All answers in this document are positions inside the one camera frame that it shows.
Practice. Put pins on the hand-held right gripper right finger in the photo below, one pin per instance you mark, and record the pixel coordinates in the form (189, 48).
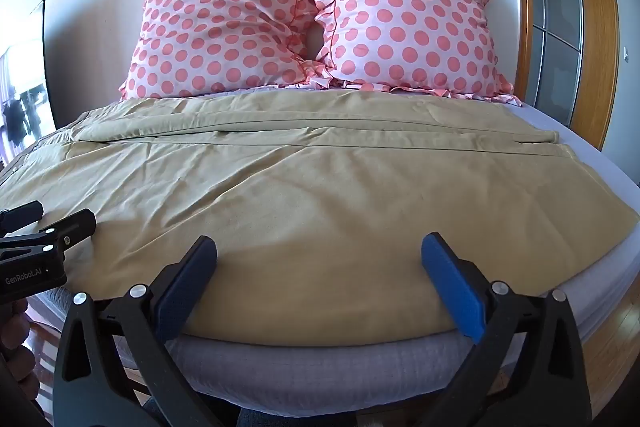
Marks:
(457, 287)

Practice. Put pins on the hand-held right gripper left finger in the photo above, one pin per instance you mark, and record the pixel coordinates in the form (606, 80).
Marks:
(182, 287)

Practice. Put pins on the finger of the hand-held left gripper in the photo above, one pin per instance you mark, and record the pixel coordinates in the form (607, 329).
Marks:
(75, 226)
(22, 213)

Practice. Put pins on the person's left hand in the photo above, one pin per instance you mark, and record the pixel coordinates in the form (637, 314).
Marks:
(19, 347)

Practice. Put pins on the bed with grey sheet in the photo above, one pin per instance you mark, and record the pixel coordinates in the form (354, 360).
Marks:
(345, 372)

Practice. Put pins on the pink polka dot pillow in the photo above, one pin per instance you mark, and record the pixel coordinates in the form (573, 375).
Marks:
(220, 24)
(410, 17)

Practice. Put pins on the frosted glass door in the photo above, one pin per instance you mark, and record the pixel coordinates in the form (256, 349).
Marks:
(552, 7)

